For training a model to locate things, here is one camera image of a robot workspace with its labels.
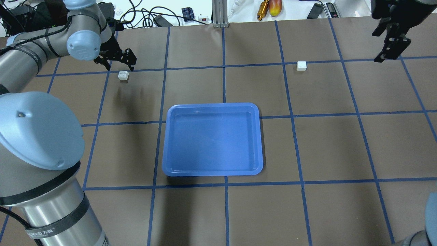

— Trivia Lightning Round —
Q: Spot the aluminium frame post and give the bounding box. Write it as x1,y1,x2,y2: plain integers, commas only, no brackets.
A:
211,0,229,28

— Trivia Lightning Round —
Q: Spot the black power adapter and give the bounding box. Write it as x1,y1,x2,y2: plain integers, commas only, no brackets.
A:
307,3,323,19

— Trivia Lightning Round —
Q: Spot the red yellow mango toy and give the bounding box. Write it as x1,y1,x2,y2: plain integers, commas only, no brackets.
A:
268,0,282,17

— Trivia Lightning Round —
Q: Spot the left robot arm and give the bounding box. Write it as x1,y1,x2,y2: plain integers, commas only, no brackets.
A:
0,0,137,246

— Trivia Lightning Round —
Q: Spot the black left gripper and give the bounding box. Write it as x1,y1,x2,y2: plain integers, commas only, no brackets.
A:
93,35,137,72

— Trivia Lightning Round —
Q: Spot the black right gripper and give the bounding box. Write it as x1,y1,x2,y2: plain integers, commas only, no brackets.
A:
370,0,437,63

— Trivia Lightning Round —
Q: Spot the white block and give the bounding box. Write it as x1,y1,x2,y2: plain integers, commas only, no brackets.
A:
117,70,130,83
296,61,307,71

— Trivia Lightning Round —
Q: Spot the blue plastic tray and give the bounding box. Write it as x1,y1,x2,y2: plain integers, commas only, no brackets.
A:
162,102,264,177

